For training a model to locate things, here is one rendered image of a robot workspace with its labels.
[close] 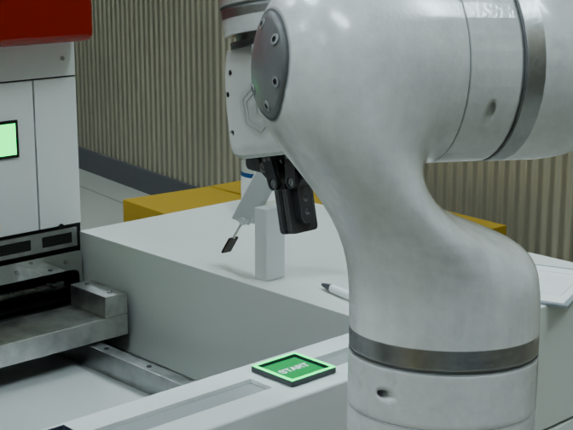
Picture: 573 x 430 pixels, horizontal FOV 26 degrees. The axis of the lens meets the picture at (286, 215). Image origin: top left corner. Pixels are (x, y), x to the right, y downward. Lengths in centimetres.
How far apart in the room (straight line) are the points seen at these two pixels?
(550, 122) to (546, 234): 345
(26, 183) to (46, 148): 5
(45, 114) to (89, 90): 539
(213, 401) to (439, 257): 43
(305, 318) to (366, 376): 59
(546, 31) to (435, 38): 7
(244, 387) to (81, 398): 40
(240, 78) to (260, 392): 28
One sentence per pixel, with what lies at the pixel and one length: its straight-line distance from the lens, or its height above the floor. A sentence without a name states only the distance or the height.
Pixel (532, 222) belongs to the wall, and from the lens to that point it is 424.
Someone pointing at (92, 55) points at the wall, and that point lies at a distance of 694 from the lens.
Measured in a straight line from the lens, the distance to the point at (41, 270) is 165.
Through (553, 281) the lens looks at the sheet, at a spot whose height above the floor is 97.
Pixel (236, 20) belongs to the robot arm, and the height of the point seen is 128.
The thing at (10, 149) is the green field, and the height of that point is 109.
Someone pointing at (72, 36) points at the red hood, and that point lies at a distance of 158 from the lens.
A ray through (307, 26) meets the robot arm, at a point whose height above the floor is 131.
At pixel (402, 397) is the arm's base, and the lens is 75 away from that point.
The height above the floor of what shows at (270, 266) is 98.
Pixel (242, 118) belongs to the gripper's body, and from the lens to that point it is 111.
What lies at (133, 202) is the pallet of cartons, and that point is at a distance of 431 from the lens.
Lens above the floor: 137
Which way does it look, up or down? 13 degrees down
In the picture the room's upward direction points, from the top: straight up
